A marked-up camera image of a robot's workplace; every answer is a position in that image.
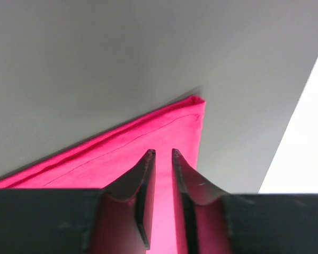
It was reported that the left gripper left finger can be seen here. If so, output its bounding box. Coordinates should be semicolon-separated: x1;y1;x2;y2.
0;149;156;253

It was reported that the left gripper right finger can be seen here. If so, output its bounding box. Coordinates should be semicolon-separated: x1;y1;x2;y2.
172;149;318;253

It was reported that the pink t shirt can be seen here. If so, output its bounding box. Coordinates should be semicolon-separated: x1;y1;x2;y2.
0;96;206;253

